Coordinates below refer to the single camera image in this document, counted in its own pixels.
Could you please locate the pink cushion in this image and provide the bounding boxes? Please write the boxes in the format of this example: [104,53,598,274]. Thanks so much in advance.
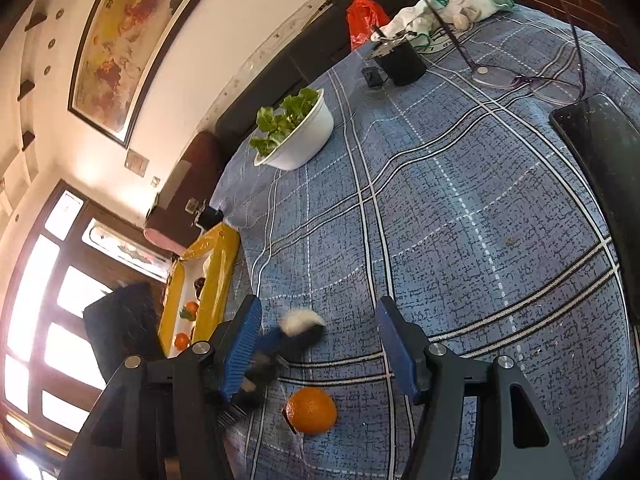
[144,227,187,256]

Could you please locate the tan cardboard piece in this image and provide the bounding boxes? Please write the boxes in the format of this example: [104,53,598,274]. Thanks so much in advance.
[170,160,193,198]

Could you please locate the white bowl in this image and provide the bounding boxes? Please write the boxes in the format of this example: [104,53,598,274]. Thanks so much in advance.
[252,88,335,171]

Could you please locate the framed painting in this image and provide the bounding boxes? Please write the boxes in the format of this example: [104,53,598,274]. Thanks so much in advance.
[67,0,224,149]

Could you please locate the red plastic bag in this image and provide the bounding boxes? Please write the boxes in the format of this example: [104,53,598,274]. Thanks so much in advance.
[346,0,391,52]

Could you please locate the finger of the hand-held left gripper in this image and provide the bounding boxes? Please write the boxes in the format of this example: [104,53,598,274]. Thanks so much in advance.
[235,327,326,411]

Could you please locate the black cylindrical motor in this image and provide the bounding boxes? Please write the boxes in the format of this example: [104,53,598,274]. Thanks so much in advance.
[197,199,224,228]
[370,25,428,87]

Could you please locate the eyeglasses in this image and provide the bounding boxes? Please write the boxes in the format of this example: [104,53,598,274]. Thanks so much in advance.
[395,0,596,106]

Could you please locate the wooden glass door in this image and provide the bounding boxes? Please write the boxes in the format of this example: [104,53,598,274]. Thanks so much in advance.
[0,180,173,480]

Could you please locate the blue plaid tablecloth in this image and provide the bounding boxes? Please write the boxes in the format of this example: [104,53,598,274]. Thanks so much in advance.
[210,2,633,480]

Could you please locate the green lettuce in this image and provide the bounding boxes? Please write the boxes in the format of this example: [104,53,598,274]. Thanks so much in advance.
[250,87,321,157]

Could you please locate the black phone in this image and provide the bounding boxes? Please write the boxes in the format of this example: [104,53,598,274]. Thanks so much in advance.
[549,92,640,321]

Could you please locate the black sofa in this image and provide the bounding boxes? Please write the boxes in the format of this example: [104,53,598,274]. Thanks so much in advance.
[215,0,456,146]

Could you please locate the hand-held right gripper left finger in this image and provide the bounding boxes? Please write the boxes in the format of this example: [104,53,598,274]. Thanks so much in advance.
[57,295,263,480]

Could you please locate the wall plaque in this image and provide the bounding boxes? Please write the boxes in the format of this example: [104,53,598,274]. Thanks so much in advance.
[125,149,150,177]

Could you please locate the dark cloth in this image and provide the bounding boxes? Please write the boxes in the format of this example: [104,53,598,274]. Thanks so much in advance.
[82,281,168,383]

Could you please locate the yellow tray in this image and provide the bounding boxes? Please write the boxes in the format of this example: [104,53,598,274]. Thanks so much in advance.
[157,222,241,361]

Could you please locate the white work gloves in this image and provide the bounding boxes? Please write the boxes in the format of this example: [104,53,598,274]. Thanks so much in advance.
[380,0,516,53]

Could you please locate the brown armchair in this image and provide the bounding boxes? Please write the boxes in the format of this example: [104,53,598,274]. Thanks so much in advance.
[144,130,226,256]

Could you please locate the white food piece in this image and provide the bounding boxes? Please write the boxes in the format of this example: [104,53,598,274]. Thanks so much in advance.
[280,309,326,337]

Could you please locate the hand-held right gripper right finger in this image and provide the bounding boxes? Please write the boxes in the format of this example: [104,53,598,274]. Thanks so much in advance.
[375,296,576,480]

